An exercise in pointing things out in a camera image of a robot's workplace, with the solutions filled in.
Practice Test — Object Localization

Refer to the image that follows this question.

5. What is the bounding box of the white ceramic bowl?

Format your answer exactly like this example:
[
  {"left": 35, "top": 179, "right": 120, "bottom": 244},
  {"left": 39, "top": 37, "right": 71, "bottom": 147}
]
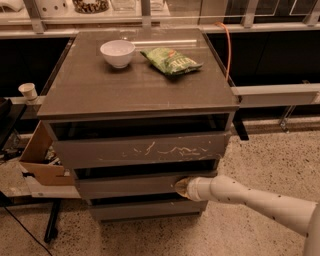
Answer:
[{"left": 100, "top": 40, "right": 136, "bottom": 68}]

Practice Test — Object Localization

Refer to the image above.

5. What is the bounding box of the grey drawer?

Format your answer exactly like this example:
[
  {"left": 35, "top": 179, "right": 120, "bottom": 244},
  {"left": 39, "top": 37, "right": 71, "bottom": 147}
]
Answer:
[
  {"left": 89, "top": 193, "right": 207, "bottom": 221},
  {"left": 75, "top": 160, "right": 218, "bottom": 199},
  {"left": 53, "top": 132, "right": 231, "bottom": 169}
]

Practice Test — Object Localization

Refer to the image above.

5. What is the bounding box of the black table leg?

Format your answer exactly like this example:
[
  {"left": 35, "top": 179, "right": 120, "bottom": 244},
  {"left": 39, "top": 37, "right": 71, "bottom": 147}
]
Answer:
[{"left": 44, "top": 199, "right": 61, "bottom": 244}]

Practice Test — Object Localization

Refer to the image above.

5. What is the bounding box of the grey bottom drawer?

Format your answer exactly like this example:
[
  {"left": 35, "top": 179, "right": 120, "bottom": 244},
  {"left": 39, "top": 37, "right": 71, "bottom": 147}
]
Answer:
[{"left": 89, "top": 193, "right": 207, "bottom": 221}]

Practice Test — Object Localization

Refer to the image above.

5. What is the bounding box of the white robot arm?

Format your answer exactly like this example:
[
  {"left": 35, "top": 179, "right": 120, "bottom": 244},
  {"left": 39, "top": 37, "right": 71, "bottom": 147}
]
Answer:
[{"left": 175, "top": 175, "right": 320, "bottom": 256}]

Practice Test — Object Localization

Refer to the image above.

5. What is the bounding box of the grey drawer cabinet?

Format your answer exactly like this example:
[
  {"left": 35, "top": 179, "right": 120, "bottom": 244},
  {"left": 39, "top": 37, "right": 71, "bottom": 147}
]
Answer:
[{"left": 36, "top": 27, "right": 241, "bottom": 222}]

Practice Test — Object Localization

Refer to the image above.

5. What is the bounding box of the green chip bag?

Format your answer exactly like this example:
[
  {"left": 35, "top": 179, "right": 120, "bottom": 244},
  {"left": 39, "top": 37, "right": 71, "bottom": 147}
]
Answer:
[{"left": 140, "top": 47, "right": 202, "bottom": 76}]

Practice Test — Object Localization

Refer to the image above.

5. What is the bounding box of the orange cable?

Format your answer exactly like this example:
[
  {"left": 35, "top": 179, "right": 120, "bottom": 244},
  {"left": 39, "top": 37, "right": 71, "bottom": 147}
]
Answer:
[{"left": 215, "top": 21, "right": 233, "bottom": 82}]

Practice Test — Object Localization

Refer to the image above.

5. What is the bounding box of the brown cardboard box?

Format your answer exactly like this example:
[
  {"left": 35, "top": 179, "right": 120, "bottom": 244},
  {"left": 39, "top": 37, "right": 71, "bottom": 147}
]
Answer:
[{"left": 19, "top": 122, "right": 74, "bottom": 186}]

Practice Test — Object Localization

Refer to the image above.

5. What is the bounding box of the white paper cup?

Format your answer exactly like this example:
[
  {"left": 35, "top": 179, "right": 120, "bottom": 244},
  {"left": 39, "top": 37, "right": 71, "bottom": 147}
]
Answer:
[{"left": 18, "top": 83, "right": 38, "bottom": 101}]

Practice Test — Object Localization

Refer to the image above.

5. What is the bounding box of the black floor cable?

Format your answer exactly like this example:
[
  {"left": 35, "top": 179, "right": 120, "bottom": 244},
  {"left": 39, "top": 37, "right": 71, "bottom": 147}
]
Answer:
[{"left": 0, "top": 201, "right": 54, "bottom": 256}]

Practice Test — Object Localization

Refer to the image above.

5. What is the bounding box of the grey top drawer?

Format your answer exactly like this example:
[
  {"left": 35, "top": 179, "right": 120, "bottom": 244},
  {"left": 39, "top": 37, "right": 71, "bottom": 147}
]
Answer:
[{"left": 53, "top": 132, "right": 231, "bottom": 169}]

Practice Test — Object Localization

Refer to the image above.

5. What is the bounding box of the white perforated container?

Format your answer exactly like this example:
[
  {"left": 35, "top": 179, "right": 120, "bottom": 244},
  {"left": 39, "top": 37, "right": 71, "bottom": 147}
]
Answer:
[{"left": 35, "top": 0, "right": 68, "bottom": 17}]

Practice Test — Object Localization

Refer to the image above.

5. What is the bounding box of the jar with dark contents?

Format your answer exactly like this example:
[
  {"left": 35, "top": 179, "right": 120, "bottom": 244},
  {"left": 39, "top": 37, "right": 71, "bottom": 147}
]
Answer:
[{"left": 72, "top": 0, "right": 109, "bottom": 14}]

